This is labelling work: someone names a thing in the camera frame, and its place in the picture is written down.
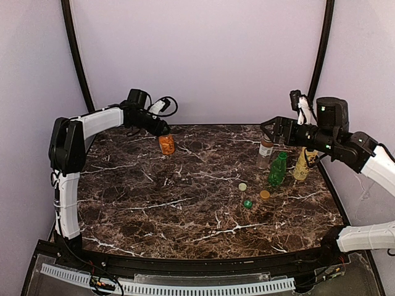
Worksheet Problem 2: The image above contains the orange juice bottle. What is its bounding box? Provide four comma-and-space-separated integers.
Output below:
158, 134, 175, 155

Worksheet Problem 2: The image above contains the brown coffee glass bottle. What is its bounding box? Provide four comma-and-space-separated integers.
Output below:
257, 134, 274, 169

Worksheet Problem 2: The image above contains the large yellow tea bottle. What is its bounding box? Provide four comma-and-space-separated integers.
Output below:
293, 147, 318, 181

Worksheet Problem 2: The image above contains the green plastic bottle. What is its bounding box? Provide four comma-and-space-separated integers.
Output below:
268, 152, 288, 187

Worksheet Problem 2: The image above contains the cream white bottle cap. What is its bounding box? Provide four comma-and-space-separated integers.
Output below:
238, 183, 247, 192

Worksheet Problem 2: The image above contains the gold brown bottle cap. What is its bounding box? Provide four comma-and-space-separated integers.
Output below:
260, 190, 270, 200

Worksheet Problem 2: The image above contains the green bottle cap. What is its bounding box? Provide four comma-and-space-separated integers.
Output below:
243, 200, 253, 208

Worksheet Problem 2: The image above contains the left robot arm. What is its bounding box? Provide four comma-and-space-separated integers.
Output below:
48, 89, 177, 245

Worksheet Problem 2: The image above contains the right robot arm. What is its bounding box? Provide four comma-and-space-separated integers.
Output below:
260, 97, 394, 253

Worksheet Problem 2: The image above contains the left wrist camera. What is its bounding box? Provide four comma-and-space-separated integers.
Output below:
149, 96, 178, 118

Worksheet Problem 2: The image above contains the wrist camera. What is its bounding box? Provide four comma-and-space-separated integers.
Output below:
149, 96, 178, 118
289, 90, 315, 125

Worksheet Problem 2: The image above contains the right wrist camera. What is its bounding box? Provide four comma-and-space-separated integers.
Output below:
289, 90, 315, 125

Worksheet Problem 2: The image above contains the black front rail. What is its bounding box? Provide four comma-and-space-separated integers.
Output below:
58, 228, 356, 280

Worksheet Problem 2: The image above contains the right black frame post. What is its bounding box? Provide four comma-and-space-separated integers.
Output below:
307, 0, 335, 102

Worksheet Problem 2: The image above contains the black frame post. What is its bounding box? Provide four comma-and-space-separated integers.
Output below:
60, 0, 96, 113
307, 0, 335, 102

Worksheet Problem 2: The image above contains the left black frame post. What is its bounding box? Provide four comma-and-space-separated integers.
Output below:
60, 0, 96, 113

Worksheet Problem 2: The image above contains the white slotted cable duct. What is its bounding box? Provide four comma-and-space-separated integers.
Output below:
40, 263, 296, 295

